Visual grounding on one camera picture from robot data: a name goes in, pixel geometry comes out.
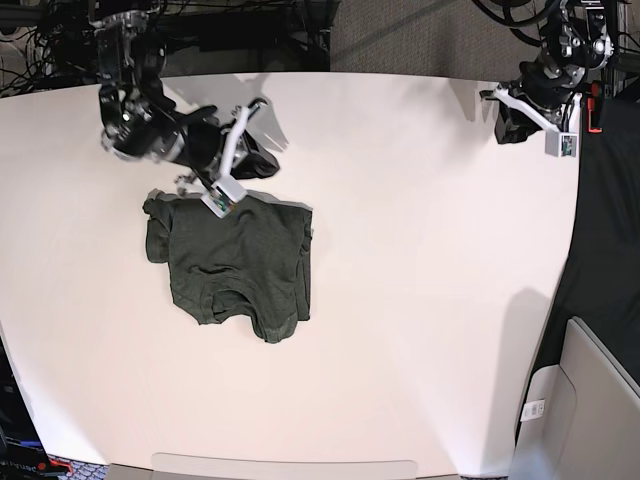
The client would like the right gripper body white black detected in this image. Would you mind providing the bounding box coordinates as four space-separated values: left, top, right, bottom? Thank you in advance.
175 98 268 218

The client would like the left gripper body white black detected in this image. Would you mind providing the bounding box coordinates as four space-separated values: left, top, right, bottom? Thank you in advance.
479 83 582 158

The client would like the dark green long-sleeve shirt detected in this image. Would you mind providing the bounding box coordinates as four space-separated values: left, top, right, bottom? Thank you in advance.
142 190 313 344

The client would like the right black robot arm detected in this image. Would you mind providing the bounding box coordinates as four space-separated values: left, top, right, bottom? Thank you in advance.
88 1 280 218

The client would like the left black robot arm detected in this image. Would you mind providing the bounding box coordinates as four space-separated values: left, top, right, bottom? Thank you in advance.
475 1 615 158

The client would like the red black table clamp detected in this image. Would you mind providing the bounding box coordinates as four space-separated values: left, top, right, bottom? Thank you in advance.
586 80 612 134

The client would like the black box under table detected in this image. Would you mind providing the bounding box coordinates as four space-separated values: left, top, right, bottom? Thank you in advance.
197 14 282 51

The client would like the white barcode label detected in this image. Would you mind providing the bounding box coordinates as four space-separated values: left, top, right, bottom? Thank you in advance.
520 399 545 423

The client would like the beige plastic bin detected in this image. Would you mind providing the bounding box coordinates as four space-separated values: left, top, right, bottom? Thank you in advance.
508 317 639 480

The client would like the red clamp lower left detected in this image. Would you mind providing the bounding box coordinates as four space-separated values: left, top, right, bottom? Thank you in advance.
36 458 73 477

